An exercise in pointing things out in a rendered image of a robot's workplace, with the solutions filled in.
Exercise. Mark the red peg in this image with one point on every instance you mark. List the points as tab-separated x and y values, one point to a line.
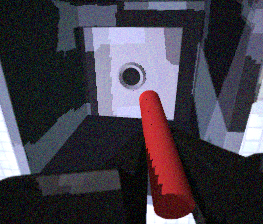
171	194

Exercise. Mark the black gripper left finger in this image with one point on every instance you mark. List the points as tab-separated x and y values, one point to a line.
115	193

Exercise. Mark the white plate with hole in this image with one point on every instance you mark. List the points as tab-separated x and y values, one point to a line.
111	51

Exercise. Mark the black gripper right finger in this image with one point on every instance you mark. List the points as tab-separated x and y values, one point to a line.
227	187

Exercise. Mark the dark open box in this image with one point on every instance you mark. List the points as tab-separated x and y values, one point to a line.
44	91

